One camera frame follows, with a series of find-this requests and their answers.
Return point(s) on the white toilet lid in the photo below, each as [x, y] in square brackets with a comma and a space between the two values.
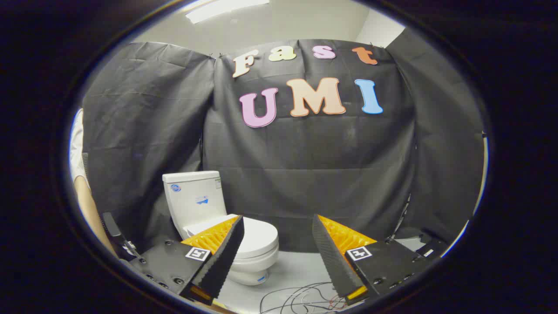
[261, 237]

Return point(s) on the person's white clothing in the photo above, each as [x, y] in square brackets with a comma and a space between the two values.
[77, 148]

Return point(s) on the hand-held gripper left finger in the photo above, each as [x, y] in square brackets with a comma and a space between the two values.
[226, 253]

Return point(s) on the ceiling light panel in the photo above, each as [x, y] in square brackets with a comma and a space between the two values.
[222, 8]

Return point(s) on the black backdrop cloth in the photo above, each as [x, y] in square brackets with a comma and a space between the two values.
[305, 165]

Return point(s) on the white toilet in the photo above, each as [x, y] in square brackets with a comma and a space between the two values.
[196, 198]

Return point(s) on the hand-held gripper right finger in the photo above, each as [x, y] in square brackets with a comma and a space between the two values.
[331, 257]

